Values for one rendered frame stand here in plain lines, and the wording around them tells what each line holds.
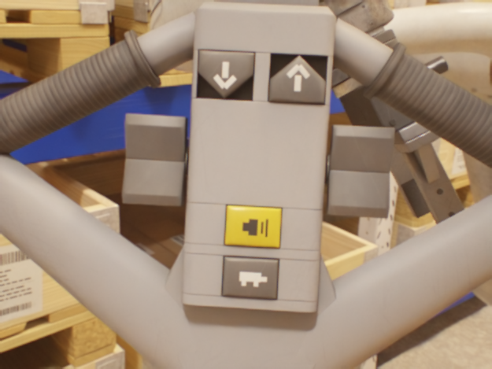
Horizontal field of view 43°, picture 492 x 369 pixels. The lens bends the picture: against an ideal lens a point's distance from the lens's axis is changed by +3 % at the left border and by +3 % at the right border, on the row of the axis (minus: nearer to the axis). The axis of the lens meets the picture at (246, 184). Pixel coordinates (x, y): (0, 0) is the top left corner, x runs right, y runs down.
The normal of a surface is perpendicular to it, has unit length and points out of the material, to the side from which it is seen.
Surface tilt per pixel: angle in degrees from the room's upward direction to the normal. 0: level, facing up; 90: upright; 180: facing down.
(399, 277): 68
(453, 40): 110
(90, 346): 90
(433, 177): 100
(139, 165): 57
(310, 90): 74
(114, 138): 90
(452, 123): 97
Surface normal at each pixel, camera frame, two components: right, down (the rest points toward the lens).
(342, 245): -0.77, 0.18
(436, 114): -0.33, 0.52
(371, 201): -0.01, -0.23
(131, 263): 0.21, -0.29
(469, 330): 0.04, -0.94
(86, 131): 0.65, 0.29
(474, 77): -0.63, 0.63
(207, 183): -0.04, 0.06
